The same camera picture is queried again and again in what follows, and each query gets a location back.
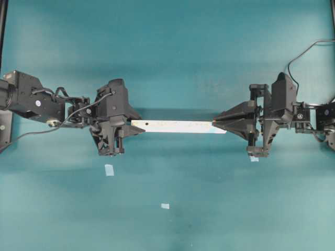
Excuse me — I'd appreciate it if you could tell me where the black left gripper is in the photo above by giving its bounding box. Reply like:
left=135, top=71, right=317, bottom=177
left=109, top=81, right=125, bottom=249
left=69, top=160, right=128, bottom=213
left=68, top=94, right=145, bottom=156

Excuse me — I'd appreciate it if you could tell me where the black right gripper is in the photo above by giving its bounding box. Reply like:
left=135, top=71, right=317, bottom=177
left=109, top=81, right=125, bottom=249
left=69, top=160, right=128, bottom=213
left=213, top=84, right=292, bottom=158

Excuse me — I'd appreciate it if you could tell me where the white particle board plank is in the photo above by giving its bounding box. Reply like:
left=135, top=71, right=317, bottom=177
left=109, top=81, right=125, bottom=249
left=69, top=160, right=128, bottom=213
left=131, top=120, right=227, bottom=134

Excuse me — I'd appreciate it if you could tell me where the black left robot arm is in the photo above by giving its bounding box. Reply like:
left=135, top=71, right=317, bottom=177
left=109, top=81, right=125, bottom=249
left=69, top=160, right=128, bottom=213
left=1, top=71, right=145, bottom=156

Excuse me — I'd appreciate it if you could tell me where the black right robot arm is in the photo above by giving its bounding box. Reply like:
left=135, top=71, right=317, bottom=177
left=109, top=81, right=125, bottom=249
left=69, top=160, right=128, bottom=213
left=212, top=84, right=334, bottom=157

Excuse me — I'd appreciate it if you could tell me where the left blue tape marker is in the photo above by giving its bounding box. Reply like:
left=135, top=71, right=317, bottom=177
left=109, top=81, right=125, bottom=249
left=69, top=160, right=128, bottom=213
left=105, top=164, right=115, bottom=176

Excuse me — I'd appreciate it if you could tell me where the middle blue tape marker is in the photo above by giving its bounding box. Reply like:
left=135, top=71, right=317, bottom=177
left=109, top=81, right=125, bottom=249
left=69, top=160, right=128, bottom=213
left=161, top=203, right=170, bottom=209

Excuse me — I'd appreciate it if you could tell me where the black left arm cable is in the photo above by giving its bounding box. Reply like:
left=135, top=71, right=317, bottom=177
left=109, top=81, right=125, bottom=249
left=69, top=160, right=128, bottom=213
left=0, top=90, right=116, bottom=154

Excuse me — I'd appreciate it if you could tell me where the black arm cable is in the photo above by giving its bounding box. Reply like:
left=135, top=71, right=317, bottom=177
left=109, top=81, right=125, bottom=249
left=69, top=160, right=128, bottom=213
left=287, top=39, right=335, bottom=92
left=0, top=90, right=116, bottom=154

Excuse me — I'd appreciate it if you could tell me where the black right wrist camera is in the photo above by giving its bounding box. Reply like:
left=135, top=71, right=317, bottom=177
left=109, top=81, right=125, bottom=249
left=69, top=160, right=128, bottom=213
left=271, top=72, right=297, bottom=123

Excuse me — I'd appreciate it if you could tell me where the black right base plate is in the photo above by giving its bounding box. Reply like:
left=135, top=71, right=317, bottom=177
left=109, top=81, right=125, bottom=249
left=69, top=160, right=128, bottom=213
left=326, top=131, right=335, bottom=150

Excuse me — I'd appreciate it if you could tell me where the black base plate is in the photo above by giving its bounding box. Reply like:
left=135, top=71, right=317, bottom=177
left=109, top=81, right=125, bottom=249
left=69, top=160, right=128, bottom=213
left=326, top=131, right=335, bottom=150
left=0, top=110, right=13, bottom=151

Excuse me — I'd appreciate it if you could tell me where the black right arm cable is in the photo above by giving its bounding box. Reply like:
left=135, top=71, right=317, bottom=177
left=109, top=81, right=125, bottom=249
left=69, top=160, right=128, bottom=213
left=287, top=39, right=335, bottom=92

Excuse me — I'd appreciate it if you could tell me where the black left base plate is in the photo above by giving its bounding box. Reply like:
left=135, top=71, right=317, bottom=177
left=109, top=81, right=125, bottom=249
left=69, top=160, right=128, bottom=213
left=0, top=110, right=13, bottom=151

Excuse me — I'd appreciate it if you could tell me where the black left frame post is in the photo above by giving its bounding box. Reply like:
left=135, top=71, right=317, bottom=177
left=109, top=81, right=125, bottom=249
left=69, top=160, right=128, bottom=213
left=0, top=0, right=8, bottom=66

